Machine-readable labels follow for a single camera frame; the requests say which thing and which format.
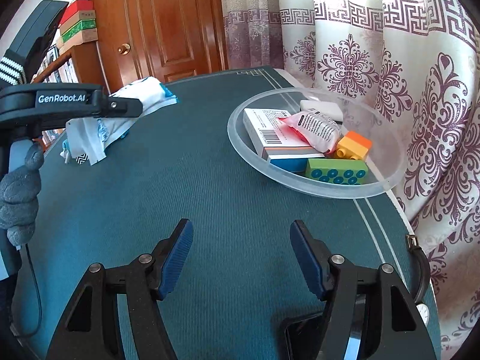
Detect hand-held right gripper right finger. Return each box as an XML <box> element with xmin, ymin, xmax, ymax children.
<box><xmin>289</xmin><ymin>220</ymin><xmax>437</xmax><ymax>360</ymax></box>

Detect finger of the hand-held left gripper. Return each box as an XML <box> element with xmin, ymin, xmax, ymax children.
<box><xmin>100</xmin><ymin>95</ymin><xmax>144</xmax><ymax>118</ymax></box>

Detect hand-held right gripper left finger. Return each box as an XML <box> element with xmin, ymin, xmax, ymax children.
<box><xmin>47</xmin><ymin>218</ymin><xmax>194</xmax><ymax>360</ymax></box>

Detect white plastic wipes pack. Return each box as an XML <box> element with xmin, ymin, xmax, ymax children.
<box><xmin>60</xmin><ymin>77</ymin><xmax>179</xmax><ymax>166</ymax></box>

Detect green block with blue circles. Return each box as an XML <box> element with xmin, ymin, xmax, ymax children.
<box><xmin>304</xmin><ymin>157</ymin><xmax>370</xmax><ymax>187</ymax></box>

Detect clear plastic bowl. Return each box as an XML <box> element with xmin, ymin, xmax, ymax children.
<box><xmin>227</xmin><ymin>87</ymin><xmax>407</xmax><ymax>199</ymax></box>

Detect orange and yellow toy block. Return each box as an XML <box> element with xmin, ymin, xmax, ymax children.
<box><xmin>335</xmin><ymin>131</ymin><xmax>373</xmax><ymax>161</ymax></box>

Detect red and white packet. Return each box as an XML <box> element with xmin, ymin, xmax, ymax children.
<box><xmin>277</xmin><ymin>112</ymin><xmax>342</xmax><ymax>155</ymax></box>

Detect white and blue carton box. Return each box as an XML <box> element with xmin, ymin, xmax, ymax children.
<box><xmin>243</xmin><ymin>108</ymin><xmax>325</xmax><ymax>173</ymax></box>

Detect white black eraser block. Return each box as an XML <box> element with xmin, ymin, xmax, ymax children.
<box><xmin>300</xmin><ymin>99</ymin><xmax>344</xmax><ymax>123</ymax></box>

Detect person's left hand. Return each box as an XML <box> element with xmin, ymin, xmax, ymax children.
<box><xmin>0</xmin><ymin>146</ymin><xmax>45</xmax><ymax>247</ymax></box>

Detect rows of books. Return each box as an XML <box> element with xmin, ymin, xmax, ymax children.
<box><xmin>37</xmin><ymin>47</ymin><xmax>80</xmax><ymax>145</ymax></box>

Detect wooden bookshelf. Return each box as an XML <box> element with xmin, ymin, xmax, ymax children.
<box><xmin>32</xmin><ymin>43</ymin><xmax>104</xmax><ymax>147</ymax></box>

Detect black smartphone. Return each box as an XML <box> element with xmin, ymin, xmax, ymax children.
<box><xmin>283</xmin><ymin>311</ymin><xmax>338</xmax><ymax>360</ymax></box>

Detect large tan cardboard box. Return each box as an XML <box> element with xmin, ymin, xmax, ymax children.
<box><xmin>56</xmin><ymin>31</ymin><xmax>99</xmax><ymax>52</ymax></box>

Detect green box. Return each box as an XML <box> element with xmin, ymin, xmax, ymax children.
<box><xmin>61</xmin><ymin>20</ymin><xmax>97</xmax><ymax>44</ymax></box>

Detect wooden door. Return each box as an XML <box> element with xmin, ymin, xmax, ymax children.
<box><xmin>92</xmin><ymin>0</ymin><xmax>229</xmax><ymax>91</ymax></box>

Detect white curtain with purple pattern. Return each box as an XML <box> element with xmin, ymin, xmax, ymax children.
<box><xmin>217</xmin><ymin>0</ymin><xmax>480</xmax><ymax>353</ymax></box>

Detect wristwatch with dark strap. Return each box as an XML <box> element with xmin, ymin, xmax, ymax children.
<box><xmin>406</xmin><ymin>234</ymin><xmax>433</xmax><ymax>325</ymax></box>

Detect black cable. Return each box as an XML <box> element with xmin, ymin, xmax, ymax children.
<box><xmin>9</xmin><ymin>245</ymin><xmax>41</xmax><ymax>339</ymax></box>

